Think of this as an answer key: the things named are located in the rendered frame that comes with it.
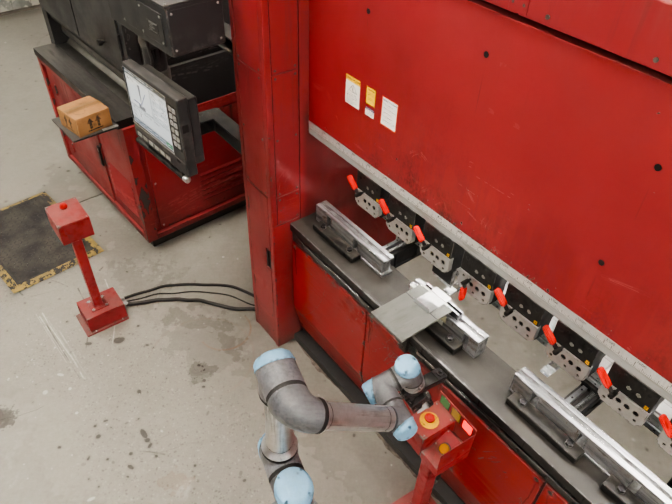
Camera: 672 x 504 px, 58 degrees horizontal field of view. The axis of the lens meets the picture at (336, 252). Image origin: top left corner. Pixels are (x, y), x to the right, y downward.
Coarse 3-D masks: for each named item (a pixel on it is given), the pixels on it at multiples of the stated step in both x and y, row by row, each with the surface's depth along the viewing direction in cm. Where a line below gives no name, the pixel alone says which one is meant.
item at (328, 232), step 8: (320, 224) 287; (320, 232) 284; (328, 232) 282; (328, 240) 280; (336, 240) 278; (344, 240) 279; (336, 248) 277; (344, 248) 274; (352, 248) 275; (344, 256) 274; (352, 256) 270
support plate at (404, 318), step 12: (420, 288) 243; (396, 300) 238; (408, 300) 238; (372, 312) 233; (384, 312) 233; (396, 312) 233; (408, 312) 233; (420, 312) 234; (432, 312) 234; (444, 312) 234; (384, 324) 228; (396, 324) 228; (408, 324) 229; (420, 324) 229; (396, 336) 224; (408, 336) 224
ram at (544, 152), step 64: (320, 0) 221; (384, 0) 194; (448, 0) 173; (320, 64) 237; (384, 64) 206; (448, 64) 183; (512, 64) 164; (576, 64) 148; (320, 128) 256; (384, 128) 220; (448, 128) 193; (512, 128) 172; (576, 128) 155; (640, 128) 142; (448, 192) 206; (512, 192) 182; (576, 192) 163; (640, 192) 148; (512, 256) 193; (576, 256) 172; (640, 256) 155; (640, 320) 163
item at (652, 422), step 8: (384, 216) 293; (456, 272) 264; (504, 288) 247; (496, 304) 251; (552, 320) 235; (552, 328) 232; (544, 336) 235; (544, 344) 237; (608, 360) 221; (608, 368) 218; (592, 376) 223; (600, 384) 222; (664, 400) 208; (664, 408) 206; (656, 416) 206; (648, 424) 210; (656, 424) 207; (656, 432) 209
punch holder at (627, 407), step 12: (612, 372) 178; (624, 372) 174; (612, 384) 179; (624, 384) 176; (636, 384) 172; (600, 396) 185; (624, 396) 177; (636, 396) 174; (648, 396) 170; (660, 396) 167; (612, 408) 183; (624, 408) 179; (636, 408) 175; (636, 420) 177
